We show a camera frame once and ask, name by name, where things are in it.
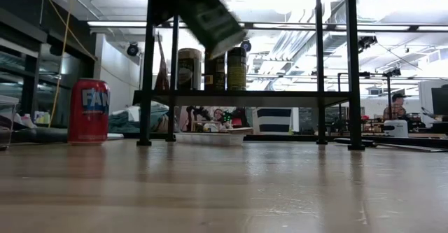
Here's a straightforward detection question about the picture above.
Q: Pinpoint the green spice tin black lid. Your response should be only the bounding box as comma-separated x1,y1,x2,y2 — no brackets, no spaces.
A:
178,0,248,59

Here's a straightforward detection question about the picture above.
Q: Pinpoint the tan-lid sesame seasoning jar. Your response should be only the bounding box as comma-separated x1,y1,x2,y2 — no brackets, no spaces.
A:
176,48,203,91

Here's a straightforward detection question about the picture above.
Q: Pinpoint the taco mix seasoning packet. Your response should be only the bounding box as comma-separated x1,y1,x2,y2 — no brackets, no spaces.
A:
155,33,171,91

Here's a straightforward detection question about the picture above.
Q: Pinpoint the yellow-lid dark spice jar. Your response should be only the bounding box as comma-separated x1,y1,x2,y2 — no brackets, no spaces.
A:
204,50,227,91

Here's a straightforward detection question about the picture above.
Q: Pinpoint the black-lid thyme spice jar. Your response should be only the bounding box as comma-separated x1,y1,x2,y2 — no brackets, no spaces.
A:
226,46,248,91

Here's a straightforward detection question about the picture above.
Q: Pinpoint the dark wood metal shelf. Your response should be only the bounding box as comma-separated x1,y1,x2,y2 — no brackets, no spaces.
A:
132,0,367,152

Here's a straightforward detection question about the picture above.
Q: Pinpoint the ceiling light strip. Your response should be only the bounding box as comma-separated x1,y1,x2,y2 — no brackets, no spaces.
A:
86,20,148,27

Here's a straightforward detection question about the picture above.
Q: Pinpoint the person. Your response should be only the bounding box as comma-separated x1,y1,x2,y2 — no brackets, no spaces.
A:
383,92,409,122
209,108,228,132

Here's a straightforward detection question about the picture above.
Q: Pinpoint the teal cloth heap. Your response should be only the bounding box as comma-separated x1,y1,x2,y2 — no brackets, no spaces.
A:
108,102,178,134

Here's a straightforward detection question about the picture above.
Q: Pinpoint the red Fanta soda can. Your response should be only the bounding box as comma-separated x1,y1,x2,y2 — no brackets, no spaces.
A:
67,78,111,146

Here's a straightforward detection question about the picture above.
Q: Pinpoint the white shallow tray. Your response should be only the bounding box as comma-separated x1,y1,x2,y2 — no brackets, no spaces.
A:
174,132,246,146

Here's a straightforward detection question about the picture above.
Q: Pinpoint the dark storage rack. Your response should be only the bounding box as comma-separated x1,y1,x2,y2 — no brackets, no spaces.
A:
0,7,88,143

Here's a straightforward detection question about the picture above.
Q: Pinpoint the white navy striped box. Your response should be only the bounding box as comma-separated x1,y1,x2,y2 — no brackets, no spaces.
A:
251,107,293,135

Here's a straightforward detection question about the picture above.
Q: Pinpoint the black ceiling fixture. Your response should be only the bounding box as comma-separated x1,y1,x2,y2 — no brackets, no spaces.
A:
357,36,379,54

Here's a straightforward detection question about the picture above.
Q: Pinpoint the white appliance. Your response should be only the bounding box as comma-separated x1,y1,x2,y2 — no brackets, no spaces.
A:
382,120,410,138

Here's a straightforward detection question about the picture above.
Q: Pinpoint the white framed monitor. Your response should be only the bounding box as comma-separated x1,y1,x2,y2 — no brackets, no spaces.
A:
418,80,448,122

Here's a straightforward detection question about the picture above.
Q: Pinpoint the yellow cable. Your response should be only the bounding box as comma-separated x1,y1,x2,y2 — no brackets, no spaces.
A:
38,0,97,129

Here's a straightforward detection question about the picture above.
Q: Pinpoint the black pipe rig frame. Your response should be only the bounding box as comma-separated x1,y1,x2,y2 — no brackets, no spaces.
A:
337,71,395,122

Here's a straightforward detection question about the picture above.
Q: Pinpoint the black metal table frame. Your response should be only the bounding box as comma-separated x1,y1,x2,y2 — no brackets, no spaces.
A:
244,134,448,153

